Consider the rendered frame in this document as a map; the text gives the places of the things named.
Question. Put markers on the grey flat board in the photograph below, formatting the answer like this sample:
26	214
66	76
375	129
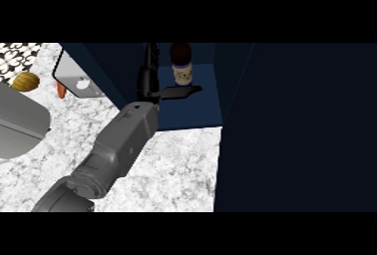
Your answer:
71	74

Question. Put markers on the dark wine bottle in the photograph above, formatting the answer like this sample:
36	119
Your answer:
182	71

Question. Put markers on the dark blue cabinet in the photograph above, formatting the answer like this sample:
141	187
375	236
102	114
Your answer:
191	113

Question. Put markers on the small white object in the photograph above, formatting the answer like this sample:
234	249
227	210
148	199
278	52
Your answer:
83	83

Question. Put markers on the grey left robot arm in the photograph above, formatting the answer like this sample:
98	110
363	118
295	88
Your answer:
125	136

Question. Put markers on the dark blue cabinet door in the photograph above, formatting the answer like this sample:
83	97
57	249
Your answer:
299	129

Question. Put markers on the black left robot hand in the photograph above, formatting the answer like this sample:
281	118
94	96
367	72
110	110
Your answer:
147	79

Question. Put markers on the orange carrot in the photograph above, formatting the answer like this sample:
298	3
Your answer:
61	90

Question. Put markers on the yellow round fruit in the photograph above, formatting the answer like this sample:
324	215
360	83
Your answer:
26	81

